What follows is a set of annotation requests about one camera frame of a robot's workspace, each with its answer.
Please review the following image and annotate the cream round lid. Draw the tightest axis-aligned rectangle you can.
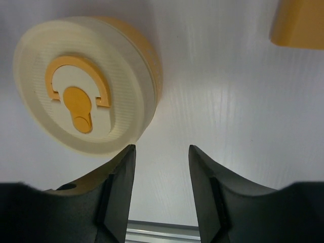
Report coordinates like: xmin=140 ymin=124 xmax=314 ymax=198
xmin=13 ymin=16 xmax=157 ymax=155

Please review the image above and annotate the aluminium frame rail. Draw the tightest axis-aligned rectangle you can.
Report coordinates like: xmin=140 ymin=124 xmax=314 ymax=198
xmin=125 ymin=220 xmax=200 ymax=242

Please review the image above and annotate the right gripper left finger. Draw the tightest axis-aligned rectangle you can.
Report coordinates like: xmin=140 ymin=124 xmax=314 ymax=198
xmin=1 ymin=145 xmax=136 ymax=242

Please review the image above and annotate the yellow rectangular cutlery case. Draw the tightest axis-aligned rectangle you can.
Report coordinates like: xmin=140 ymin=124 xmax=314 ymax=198
xmin=270 ymin=0 xmax=323 ymax=50

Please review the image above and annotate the yellow round lunch box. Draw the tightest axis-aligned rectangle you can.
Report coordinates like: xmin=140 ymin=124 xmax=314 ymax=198
xmin=94 ymin=16 xmax=163 ymax=104

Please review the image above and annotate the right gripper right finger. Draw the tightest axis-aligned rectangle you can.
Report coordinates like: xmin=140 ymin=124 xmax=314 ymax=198
xmin=188 ymin=145 xmax=323 ymax=242

